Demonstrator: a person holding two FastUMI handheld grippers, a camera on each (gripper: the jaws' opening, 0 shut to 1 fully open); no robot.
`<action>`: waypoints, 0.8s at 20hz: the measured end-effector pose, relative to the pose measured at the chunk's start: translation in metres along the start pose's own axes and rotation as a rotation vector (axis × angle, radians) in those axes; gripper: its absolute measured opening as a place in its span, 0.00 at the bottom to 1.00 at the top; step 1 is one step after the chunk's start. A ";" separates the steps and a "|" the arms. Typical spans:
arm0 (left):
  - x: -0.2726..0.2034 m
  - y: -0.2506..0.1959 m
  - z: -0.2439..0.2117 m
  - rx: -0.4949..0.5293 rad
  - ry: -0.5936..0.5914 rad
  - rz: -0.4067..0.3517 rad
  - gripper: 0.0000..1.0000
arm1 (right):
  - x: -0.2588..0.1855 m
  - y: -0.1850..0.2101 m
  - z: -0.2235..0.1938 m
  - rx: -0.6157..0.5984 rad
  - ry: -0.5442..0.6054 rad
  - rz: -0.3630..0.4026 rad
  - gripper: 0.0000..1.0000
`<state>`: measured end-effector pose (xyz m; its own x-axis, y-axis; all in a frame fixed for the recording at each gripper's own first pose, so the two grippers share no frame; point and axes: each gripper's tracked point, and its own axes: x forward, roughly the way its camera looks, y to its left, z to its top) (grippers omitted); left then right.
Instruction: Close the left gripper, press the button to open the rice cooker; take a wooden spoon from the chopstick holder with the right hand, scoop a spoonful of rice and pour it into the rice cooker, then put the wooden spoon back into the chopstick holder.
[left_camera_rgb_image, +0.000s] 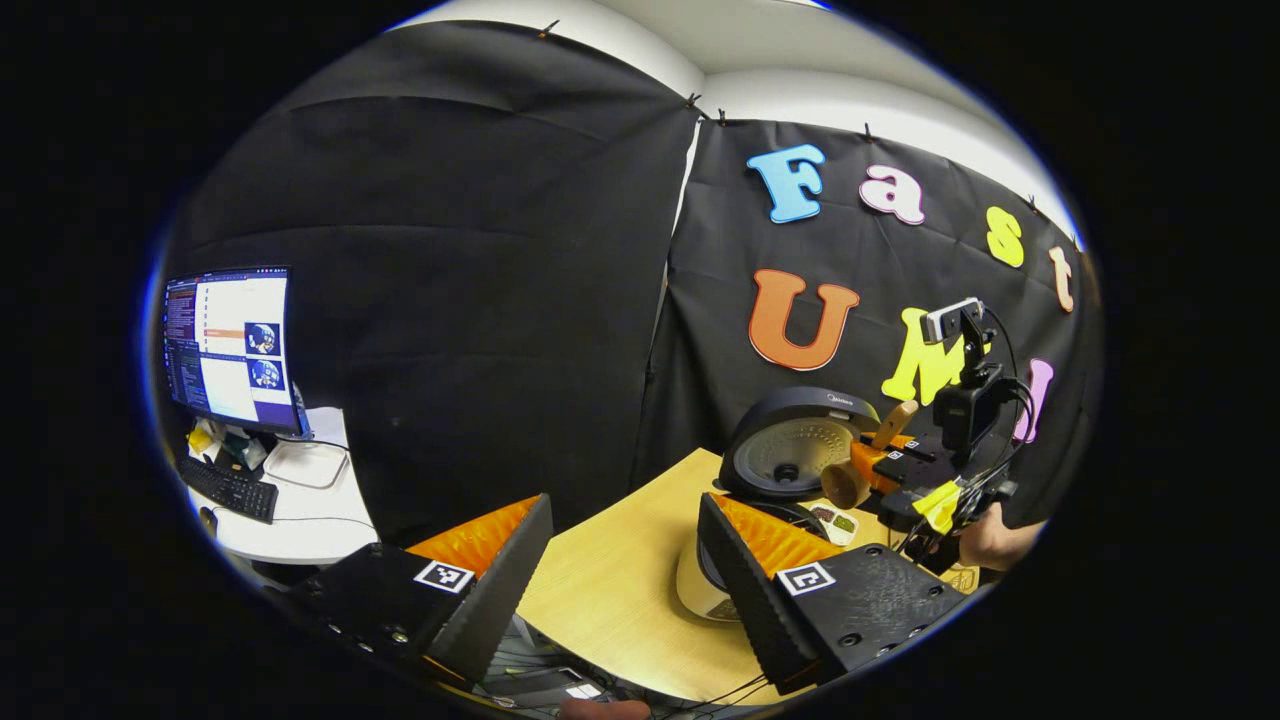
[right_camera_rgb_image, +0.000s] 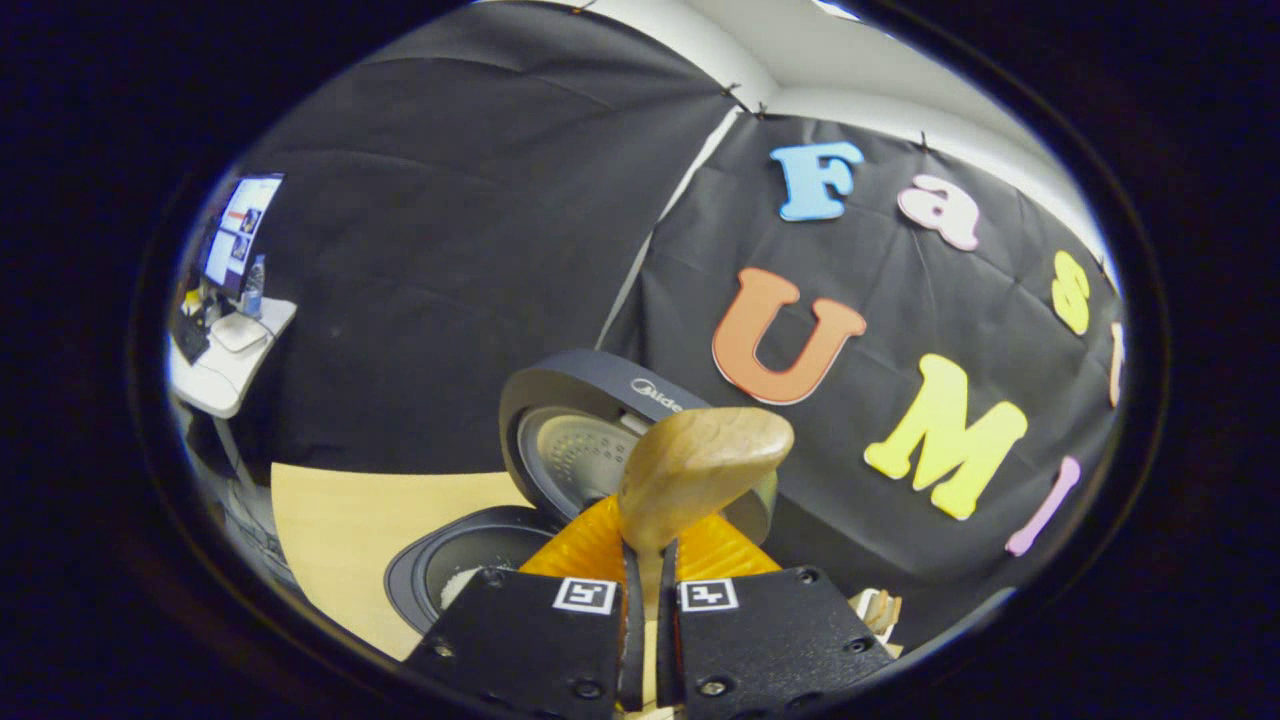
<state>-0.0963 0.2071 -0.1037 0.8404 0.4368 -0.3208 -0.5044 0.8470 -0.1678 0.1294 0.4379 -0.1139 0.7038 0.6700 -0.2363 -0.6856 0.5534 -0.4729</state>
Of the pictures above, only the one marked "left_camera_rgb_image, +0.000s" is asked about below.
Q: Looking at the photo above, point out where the dark grey rice cooker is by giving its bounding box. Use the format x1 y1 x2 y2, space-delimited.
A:
675 387 883 623

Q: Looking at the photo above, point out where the computer monitor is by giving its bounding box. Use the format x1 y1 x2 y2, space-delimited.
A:
163 265 307 438

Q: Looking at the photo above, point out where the black keyboard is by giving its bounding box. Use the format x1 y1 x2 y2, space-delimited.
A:
178 455 280 525

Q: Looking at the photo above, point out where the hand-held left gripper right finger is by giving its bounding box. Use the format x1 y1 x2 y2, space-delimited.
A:
697 492 969 696

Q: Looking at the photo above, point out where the tangle of black cables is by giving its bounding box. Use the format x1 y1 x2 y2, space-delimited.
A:
470 620 773 717

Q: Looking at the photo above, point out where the black backdrop cloth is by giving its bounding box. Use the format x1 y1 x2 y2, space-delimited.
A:
160 20 1101 546

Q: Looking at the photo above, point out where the wooden spoon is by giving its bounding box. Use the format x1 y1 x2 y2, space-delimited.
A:
820 400 919 511

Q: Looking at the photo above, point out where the white desk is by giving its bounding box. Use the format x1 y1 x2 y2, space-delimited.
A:
185 405 382 567

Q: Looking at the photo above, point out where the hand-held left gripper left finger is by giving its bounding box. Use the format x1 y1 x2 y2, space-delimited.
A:
285 493 554 691

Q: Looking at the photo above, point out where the white divided bean dish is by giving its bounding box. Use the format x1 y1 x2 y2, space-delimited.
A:
805 503 859 547

